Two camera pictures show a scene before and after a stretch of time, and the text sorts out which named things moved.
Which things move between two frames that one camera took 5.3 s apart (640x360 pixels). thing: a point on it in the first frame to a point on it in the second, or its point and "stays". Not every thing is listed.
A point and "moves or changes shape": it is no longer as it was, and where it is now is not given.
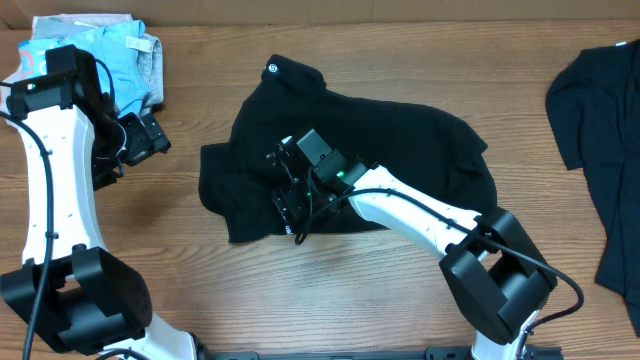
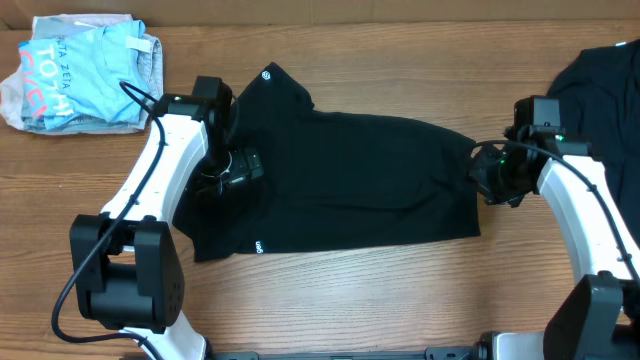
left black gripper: [151, 138] to [245, 170]
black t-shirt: [289, 98] moves or changes shape
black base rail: [431, 352] stays
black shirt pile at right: [593, 108] stays
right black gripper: [286, 201] to [486, 176]
